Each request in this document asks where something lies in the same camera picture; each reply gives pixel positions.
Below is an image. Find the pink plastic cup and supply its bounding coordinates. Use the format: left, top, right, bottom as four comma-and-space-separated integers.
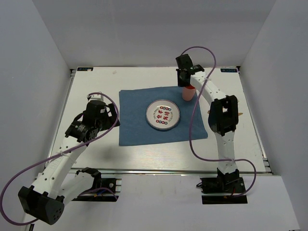
182, 85, 196, 101

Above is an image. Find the blue cloth placemat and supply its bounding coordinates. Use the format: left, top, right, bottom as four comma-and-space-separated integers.
119, 86, 197, 146

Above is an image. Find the white plate with red characters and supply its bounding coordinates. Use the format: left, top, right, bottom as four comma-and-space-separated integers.
145, 100, 180, 130

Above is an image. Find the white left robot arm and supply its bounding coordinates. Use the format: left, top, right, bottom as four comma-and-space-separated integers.
18, 100, 120, 225

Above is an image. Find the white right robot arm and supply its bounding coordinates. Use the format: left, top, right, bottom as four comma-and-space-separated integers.
176, 54, 239, 192

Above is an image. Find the blue label sticker right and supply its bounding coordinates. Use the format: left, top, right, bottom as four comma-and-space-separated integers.
220, 68, 237, 73

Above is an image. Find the blue label sticker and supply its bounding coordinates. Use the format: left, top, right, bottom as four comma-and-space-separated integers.
220, 68, 237, 73
77, 67, 93, 72

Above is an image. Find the blue label sticker left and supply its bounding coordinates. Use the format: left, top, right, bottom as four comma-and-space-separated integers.
77, 67, 93, 72

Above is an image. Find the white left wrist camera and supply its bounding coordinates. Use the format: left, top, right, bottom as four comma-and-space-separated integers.
87, 94, 104, 105

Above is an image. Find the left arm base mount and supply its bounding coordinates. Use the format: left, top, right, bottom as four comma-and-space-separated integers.
74, 175, 122, 202

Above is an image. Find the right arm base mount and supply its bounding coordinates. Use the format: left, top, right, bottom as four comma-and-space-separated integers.
196, 178, 248, 205

